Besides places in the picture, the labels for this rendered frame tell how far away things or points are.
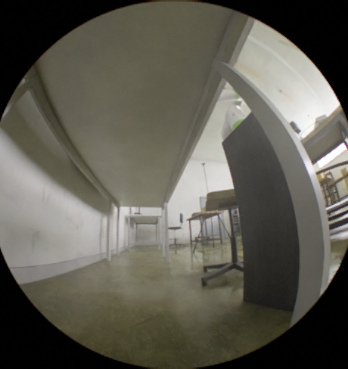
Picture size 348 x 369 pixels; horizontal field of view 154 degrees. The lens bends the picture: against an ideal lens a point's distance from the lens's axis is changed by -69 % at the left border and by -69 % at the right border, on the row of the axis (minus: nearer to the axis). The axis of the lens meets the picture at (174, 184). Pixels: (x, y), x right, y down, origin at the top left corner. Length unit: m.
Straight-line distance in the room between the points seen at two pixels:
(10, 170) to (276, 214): 1.10
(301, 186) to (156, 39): 0.54
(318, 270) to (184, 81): 0.63
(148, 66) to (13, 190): 0.80
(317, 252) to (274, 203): 0.32
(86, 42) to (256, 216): 0.90
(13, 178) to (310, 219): 0.93
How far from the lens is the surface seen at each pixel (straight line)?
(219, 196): 0.88
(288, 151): 0.21
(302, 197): 0.20
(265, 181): 0.51
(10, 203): 0.78
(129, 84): 0.59
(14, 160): 0.79
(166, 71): 0.56
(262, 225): 0.52
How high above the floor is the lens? 0.34
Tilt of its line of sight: 23 degrees up
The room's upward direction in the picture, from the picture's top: 3 degrees counter-clockwise
